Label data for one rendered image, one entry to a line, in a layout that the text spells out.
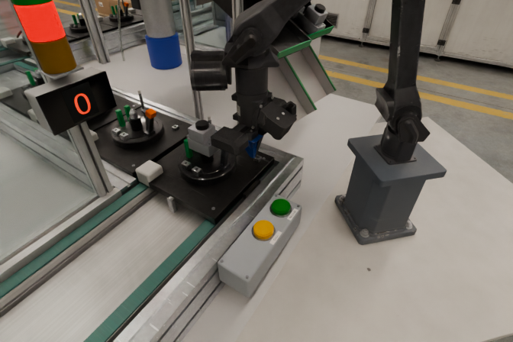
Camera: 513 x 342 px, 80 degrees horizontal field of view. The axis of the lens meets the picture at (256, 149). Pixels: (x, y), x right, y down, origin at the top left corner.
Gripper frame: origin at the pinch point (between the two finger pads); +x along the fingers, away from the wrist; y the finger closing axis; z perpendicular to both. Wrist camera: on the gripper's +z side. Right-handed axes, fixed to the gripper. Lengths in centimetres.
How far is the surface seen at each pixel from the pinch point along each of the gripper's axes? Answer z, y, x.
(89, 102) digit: -22.5, -17.6, -10.9
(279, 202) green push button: 7.5, -1.1, 12.0
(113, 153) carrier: -37.5, -9.4, 11.9
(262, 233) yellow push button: 8.7, -9.8, 12.0
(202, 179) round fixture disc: -9.8, -5.9, 10.3
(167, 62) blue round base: -87, 55, 19
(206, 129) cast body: -12.0, -0.4, 0.6
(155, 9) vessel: -89, 55, -5
